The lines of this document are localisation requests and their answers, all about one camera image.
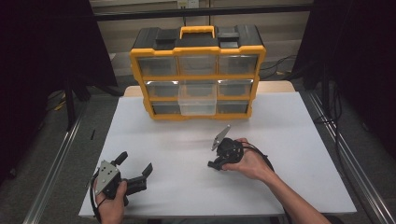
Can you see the black curtain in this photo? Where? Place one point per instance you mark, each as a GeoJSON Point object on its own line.
{"type": "Point", "coordinates": [37, 62]}
{"type": "Point", "coordinates": [361, 56]}

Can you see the aluminium floor rail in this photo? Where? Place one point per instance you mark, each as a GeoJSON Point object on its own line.
{"type": "Point", "coordinates": [348, 155]}
{"type": "Point", "coordinates": [53, 174]}

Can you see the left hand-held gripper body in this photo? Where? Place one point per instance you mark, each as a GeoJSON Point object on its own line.
{"type": "Point", "coordinates": [107, 174]}

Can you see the set of clear cabinet bins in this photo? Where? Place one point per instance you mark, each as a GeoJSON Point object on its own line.
{"type": "Point", "coordinates": [157, 66]}

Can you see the white table sheet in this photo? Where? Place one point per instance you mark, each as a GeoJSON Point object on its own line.
{"type": "Point", "coordinates": [174, 137]}

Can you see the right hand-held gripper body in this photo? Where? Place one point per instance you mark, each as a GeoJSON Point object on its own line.
{"type": "Point", "coordinates": [230, 151]}

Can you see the small black floor piece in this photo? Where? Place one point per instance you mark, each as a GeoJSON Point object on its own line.
{"type": "Point", "coordinates": [92, 134]}

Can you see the person's right hand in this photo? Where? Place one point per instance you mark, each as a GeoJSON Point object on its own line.
{"type": "Point", "coordinates": [253, 165]}

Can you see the wooden table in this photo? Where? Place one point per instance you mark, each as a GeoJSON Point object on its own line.
{"type": "Point", "coordinates": [275, 86]}

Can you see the person's left hand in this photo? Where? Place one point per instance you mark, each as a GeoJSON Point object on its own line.
{"type": "Point", "coordinates": [112, 210]}

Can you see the yellow black organizer cabinet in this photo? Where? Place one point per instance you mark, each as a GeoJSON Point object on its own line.
{"type": "Point", "coordinates": [199, 40]}

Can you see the clear plastic pull-out drawer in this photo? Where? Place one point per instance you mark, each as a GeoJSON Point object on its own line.
{"type": "Point", "coordinates": [197, 104]}

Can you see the black horizontal bar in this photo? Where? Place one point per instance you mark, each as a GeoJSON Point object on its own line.
{"type": "Point", "coordinates": [199, 12]}

